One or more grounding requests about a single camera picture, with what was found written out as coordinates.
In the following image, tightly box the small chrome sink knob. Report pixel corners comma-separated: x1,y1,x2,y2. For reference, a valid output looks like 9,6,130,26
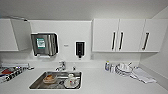
72,64,77,72

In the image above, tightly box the stack of white plates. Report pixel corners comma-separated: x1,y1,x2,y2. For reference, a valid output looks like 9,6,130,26
115,62,135,77

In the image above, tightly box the stainless steel sink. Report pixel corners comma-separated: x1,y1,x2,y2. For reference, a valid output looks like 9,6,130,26
27,70,83,91

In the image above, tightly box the white dish towel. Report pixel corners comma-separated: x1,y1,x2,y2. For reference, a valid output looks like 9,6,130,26
129,67,158,84

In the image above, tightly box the chrome faucet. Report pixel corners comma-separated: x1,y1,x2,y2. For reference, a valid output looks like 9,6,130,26
54,60,67,72

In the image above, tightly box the grey white dish cloth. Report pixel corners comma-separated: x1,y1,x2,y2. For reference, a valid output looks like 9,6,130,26
0,62,35,71

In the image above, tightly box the small clear jar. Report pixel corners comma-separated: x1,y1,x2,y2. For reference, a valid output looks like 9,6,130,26
109,63,116,73

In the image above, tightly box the steel paper towel dispenser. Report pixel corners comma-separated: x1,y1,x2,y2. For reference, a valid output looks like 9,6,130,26
30,31,60,59

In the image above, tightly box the black soap dispenser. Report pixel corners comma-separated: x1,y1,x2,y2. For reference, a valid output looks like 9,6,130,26
74,40,86,60

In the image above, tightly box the white cup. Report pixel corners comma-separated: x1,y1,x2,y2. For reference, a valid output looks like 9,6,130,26
67,73,76,81

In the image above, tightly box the blue dish soap bottle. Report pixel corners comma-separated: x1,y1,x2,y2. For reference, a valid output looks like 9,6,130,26
104,60,111,72

